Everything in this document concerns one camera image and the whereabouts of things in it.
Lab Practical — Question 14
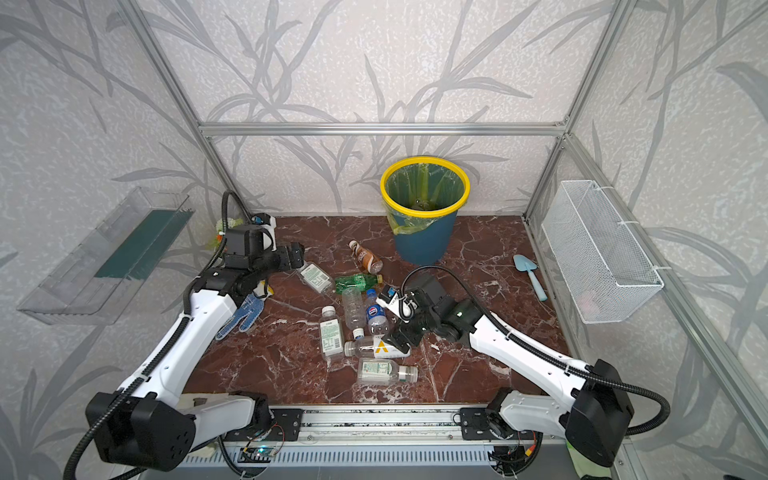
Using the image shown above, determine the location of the brown Nescafe coffee bottle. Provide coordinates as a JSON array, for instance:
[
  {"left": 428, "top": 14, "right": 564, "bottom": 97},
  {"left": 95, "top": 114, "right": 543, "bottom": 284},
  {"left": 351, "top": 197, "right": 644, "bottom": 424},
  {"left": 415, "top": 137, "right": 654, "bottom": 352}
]
[{"left": 349, "top": 240, "right": 383, "bottom": 275}]

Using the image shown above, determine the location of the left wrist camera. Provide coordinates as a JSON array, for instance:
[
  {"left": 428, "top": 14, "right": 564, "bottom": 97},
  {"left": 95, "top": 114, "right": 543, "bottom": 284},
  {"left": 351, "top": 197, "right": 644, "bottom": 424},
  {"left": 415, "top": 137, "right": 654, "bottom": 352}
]
[{"left": 250, "top": 213, "right": 277, "bottom": 251}]

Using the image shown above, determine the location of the yellow-green plastic bin liner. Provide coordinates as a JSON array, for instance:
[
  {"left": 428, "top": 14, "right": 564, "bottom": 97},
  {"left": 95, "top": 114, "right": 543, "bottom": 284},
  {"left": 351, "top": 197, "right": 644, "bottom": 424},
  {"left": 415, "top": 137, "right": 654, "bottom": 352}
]
[{"left": 379, "top": 156, "right": 471, "bottom": 235}]

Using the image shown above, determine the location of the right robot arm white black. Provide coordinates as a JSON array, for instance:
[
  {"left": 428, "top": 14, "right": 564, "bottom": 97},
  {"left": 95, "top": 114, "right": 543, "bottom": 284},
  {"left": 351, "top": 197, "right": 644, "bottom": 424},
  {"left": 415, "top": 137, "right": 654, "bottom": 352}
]
[{"left": 377, "top": 274, "right": 634, "bottom": 467}]

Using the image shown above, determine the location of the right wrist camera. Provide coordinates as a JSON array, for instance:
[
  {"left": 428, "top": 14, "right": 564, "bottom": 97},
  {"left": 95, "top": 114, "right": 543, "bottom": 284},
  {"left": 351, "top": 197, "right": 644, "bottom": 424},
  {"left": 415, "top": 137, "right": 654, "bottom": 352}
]
[{"left": 376, "top": 285, "right": 417, "bottom": 322}]

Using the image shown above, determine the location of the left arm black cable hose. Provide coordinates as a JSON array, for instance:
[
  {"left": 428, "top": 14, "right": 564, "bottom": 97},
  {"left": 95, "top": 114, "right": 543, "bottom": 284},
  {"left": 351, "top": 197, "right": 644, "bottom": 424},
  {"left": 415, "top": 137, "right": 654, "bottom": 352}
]
[{"left": 62, "top": 190, "right": 253, "bottom": 480}]

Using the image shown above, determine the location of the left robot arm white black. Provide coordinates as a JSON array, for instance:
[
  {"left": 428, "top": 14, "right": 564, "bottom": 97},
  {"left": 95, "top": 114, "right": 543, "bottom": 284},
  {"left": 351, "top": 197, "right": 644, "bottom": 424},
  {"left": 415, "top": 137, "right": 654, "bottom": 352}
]
[{"left": 64, "top": 225, "right": 305, "bottom": 479}]

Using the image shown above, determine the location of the square bottle white green label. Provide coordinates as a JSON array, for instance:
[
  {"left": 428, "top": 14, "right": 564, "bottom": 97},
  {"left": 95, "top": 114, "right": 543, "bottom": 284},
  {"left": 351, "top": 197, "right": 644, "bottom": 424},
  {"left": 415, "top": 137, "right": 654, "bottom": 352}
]
[{"left": 319, "top": 305, "right": 344, "bottom": 359}]

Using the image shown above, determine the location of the left circuit board with wires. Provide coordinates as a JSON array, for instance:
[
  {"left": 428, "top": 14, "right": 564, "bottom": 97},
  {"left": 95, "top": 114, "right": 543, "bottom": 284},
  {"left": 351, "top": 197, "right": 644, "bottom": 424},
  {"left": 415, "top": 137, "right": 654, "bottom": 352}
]
[{"left": 237, "top": 423, "right": 286, "bottom": 464}]

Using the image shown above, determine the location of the clear Pepsi bottle blue cap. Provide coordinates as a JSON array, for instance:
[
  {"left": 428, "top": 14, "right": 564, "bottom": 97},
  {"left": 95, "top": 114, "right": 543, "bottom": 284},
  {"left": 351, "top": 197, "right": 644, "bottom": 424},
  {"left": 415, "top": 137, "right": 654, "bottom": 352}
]
[{"left": 365, "top": 288, "right": 390, "bottom": 336}]

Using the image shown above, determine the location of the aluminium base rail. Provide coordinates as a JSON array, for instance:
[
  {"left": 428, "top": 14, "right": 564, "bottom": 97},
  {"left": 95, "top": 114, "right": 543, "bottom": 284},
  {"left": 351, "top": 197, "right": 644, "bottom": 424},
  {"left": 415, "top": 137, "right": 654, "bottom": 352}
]
[{"left": 224, "top": 403, "right": 631, "bottom": 448}]

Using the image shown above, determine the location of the white wire mesh basket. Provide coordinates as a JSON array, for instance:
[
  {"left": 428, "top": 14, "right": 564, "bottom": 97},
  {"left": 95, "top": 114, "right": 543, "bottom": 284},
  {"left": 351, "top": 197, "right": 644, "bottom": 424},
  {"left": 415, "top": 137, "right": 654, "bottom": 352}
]
[{"left": 542, "top": 180, "right": 664, "bottom": 324}]

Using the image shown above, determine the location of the black green work glove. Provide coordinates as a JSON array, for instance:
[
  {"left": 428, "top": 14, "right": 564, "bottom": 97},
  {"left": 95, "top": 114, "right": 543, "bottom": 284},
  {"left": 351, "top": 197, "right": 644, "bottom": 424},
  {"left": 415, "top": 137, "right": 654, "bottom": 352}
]
[{"left": 566, "top": 443, "right": 612, "bottom": 480}]

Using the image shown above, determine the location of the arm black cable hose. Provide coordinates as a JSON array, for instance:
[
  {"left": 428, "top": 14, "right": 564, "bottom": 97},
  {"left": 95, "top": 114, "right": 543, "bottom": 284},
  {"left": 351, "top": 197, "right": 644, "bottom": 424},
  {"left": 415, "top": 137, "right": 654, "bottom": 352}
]
[
  {"left": 400, "top": 265, "right": 671, "bottom": 436},
  {"left": 62, "top": 190, "right": 253, "bottom": 480}
]

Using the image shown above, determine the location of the right circuit board with wires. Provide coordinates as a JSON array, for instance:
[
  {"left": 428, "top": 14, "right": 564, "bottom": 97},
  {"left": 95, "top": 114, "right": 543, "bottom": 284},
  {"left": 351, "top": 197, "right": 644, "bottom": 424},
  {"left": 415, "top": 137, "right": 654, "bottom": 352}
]
[{"left": 487, "top": 432, "right": 544, "bottom": 479}]

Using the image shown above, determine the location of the circuit board with wires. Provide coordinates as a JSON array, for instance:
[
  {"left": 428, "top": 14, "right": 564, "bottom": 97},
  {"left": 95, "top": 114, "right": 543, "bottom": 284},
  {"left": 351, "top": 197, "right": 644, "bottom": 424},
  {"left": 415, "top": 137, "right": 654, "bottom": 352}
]
[
  {"left": 487, "top": 432, "right": 544, "bottom": 479},
  {"left": 237, "top": 423, "right": 286, "bottom": 464}
]

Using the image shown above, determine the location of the blue bin with yellow rim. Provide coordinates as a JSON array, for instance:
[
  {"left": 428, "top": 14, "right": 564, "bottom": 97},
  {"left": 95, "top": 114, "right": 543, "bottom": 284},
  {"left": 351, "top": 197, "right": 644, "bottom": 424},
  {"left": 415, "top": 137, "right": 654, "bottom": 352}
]
[{"left": 380, "top": 156, "right": 471, "bottom": 266}]

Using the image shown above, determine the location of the clear bottle yellow logo label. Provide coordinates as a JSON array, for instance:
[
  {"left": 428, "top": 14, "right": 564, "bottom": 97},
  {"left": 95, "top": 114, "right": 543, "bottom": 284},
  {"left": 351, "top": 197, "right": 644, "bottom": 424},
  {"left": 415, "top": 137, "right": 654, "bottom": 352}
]
[{"left": 344, "top": 335, "right": 409, "bottom": 359}]

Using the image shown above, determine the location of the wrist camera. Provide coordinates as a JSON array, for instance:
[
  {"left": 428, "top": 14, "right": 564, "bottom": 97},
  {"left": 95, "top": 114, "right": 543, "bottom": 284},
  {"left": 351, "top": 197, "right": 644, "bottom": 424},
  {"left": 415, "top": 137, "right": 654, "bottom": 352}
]
[
  {"left": 250, "top": 213, "right": 277, "bottom": 251},
  {"left": 376, "top": 285, "right": 417, "bottom": 322}
]

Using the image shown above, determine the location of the blue white work glove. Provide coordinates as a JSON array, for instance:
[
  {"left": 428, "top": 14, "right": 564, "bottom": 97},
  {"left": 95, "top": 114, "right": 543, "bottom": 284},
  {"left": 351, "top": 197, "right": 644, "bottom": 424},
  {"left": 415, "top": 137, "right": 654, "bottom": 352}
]
[{"left": 214, "top": 281, "right": 274, "bottom": 341}]

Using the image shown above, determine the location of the crushed green plastic bottle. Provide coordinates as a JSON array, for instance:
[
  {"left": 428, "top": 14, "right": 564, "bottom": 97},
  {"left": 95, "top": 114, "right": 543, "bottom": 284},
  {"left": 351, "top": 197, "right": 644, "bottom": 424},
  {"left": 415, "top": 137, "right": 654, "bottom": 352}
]
[{"left": 334, "top": 273, "right": 383, "bottom": 294}]

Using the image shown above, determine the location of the light blue garden trowel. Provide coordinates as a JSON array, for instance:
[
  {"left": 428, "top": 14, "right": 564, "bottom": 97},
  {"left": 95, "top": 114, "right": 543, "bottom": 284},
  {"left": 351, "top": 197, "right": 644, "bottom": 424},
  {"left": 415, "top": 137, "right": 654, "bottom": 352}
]
[{"left": 513, "top": 254, "right": 548, "bottom": 302}]

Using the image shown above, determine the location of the clear unlabelled plastic bottle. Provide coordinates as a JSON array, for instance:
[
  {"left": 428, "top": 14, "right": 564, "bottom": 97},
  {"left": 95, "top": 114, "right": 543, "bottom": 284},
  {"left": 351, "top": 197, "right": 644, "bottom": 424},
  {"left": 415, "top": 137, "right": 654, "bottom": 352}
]
[{"left": 341, "top": 287, "right": 366, "bottom": 338}]

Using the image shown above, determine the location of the clear acrylic wall shelf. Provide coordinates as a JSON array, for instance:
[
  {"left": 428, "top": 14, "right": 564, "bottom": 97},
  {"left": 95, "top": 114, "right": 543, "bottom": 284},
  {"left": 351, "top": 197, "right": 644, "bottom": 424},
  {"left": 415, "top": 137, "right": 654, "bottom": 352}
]
[{"left": 17, "top": 187, "right": 194, "bottom": 326}]

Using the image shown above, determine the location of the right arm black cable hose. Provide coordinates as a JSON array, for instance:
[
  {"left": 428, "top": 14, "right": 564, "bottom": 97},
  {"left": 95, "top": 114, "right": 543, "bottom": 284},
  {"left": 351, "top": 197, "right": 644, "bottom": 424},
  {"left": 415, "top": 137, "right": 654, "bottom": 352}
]
[{"left": 400, "top": 265, "right": 671, "bottom": 436}]

